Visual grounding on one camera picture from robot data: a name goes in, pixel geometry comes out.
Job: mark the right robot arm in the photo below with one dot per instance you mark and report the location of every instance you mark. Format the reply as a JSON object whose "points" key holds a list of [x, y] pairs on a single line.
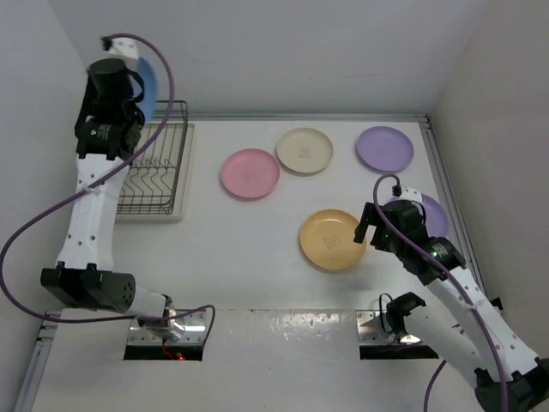
{"points": [[504, 372]]}

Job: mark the cream plate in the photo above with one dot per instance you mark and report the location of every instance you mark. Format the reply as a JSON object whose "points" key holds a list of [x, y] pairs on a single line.
{"points": [[304, 150]]}

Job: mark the beige drip tray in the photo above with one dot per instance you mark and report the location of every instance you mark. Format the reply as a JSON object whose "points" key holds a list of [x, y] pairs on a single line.
{"points": [[186, 171]]}

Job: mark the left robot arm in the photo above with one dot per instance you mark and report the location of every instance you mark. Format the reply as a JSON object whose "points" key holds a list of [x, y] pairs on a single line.
{"points": [[108, 130]]}

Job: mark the blue plate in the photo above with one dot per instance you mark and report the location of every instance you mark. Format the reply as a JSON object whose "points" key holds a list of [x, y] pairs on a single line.
{"points": [[148, 104]]}

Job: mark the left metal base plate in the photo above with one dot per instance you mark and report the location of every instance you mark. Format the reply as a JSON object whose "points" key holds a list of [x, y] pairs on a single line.
{"points": [[186, 331]]}

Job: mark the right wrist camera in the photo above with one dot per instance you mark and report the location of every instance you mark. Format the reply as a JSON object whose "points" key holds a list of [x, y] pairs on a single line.
{"points": [[410, 194]]}

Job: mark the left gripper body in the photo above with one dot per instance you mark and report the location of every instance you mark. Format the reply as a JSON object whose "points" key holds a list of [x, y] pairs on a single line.
{"points": [[87, 110]]}

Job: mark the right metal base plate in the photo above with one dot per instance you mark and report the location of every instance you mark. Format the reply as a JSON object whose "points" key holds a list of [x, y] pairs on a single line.
{"points": [[373, 330]]}

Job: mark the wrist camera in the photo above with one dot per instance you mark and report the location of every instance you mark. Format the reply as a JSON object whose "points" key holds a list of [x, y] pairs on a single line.
{"points": [[121, 47], [410, 194]]}

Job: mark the metal base plate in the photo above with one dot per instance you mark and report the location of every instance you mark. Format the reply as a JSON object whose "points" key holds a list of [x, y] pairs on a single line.
{"points": [[186, 331], [373, 330]]}

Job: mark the orange plate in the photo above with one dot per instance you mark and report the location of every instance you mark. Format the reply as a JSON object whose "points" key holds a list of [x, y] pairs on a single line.
{"points": [[326, 239]]}

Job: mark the lilac plate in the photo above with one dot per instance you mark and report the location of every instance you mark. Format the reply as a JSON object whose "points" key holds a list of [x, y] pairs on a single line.
{"points": [[437, 221], [385, 149]]}

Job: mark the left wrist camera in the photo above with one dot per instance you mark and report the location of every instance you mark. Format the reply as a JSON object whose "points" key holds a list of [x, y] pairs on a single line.
{"points": [[121, 47]]}

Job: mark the pink plate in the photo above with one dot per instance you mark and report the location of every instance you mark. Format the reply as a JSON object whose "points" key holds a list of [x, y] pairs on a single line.
{"points": [[250, 173]]}

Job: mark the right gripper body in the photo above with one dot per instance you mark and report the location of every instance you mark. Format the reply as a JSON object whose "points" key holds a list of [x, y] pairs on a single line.
{"points": [[392, 244]]}

